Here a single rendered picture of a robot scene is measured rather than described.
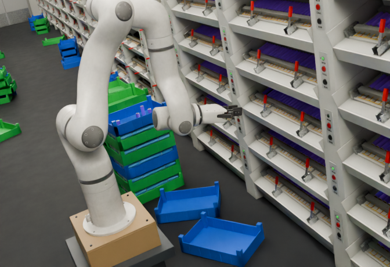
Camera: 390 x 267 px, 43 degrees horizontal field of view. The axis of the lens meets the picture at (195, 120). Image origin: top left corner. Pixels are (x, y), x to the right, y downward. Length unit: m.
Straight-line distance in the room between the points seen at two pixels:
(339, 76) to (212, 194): 1.17
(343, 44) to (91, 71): 0.76
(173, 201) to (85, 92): 1.14
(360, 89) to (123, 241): 0.90
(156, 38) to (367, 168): 0.78
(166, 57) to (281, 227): 0.97
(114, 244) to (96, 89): 0.52
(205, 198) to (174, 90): 0.98
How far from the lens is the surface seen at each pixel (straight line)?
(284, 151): 2.17
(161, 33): 1.65
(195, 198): 2.55
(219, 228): 2.29
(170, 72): 1.69
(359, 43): 1.51
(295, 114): 1.97
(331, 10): 1.53
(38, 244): 2.59
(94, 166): 1.65
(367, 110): 1.55
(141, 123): 2.48
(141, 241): 1.75
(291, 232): 2.22
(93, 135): 1.55
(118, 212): 1.75
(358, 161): 1.68
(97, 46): 1.56
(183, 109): 1.67
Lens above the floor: 1.29
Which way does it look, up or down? 22 degrees down
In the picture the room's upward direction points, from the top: 11 degrees counter-clockwise
